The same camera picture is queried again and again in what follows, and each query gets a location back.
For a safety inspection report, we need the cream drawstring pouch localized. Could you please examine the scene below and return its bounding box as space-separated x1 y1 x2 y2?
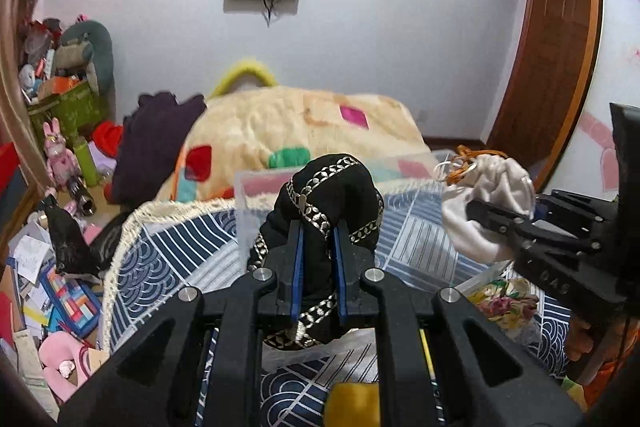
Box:
438 145 536 265

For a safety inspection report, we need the floral fabric scrunchie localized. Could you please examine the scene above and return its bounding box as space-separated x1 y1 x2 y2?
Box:
468 277 540 346

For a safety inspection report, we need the clear plastic storage box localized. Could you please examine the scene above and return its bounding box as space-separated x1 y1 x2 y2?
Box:
236 153 504 299

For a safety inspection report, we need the yellow white felt ball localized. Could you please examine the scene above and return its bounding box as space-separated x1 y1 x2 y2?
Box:
323 383 381 427

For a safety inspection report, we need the black hat with chain pattern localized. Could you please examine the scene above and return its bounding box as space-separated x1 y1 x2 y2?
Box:
246 153 384 351

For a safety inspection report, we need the orange gloved hand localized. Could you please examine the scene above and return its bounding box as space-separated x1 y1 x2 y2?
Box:
564 314 639 407

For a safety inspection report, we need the pink plush slipper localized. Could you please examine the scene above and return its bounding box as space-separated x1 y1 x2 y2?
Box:
38 331 93 402

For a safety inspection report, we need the colourful checkered book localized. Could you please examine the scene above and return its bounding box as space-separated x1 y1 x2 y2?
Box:
38 261 101 338

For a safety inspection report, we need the blue white patterned tablecloth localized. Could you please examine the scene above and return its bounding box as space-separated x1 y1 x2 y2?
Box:
102 193 574 427

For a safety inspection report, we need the wooden wardrobe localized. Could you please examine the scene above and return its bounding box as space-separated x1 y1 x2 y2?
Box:
475 0 640 198

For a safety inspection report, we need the green bottle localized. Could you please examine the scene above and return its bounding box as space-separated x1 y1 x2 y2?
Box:
73 135 100 187

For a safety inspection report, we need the pink bunny toy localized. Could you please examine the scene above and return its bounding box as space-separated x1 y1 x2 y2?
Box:
42 117 81 190

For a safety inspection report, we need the dark purple garment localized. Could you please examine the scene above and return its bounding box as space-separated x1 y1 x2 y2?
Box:
107 91 206 209

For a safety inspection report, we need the red cloth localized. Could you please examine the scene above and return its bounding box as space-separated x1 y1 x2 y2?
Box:
91 120 124 158

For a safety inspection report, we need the red box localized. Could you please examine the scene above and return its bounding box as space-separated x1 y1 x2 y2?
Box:
0 142 20 195

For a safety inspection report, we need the beige patchwork blanket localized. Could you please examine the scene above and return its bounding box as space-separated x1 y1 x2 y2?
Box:
155 87 431 202

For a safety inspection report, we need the green storage box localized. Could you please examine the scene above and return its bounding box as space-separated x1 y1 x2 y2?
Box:
27 81 110 147

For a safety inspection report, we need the yellow plush headrest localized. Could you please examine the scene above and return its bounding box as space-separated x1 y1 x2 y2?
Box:
207 58 279 100

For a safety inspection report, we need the grey green plush pillow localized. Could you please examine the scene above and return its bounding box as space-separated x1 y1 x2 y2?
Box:
53 20 114 95

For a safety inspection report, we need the striped brown curtain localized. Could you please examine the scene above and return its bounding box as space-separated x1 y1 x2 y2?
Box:
0 0 76 193

